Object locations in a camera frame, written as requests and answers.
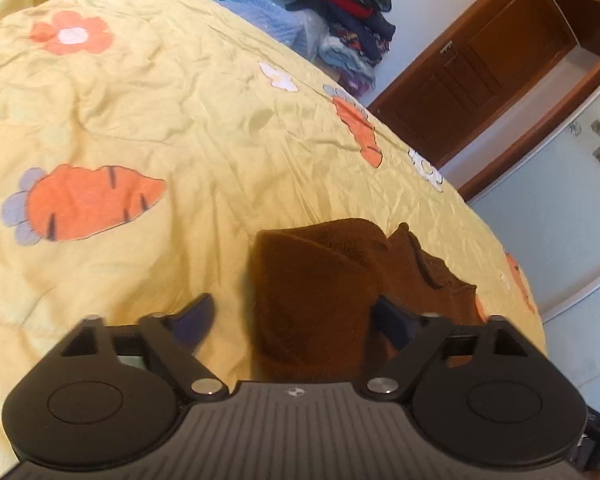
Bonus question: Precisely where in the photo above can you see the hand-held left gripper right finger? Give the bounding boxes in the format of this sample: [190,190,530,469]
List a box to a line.
[366,294,542,402]

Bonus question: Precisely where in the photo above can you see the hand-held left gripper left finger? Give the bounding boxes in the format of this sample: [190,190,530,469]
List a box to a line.
[59,293,227,403]

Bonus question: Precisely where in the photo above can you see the brown fleece garment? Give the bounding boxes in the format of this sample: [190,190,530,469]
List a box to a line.
[249,217,487,387]

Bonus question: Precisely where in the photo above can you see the pile of mixed clothes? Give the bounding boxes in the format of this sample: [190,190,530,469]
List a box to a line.
[215,0,397,100]

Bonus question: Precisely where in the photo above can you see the yellow carrot print blanket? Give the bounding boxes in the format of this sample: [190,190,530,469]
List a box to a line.
[0,0,549,480]

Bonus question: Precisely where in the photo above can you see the wooden door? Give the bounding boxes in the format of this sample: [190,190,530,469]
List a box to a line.
[367,0,600,202]

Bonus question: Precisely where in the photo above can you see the blue quilted blanket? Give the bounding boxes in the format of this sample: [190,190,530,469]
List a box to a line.
[170,0,333,67]

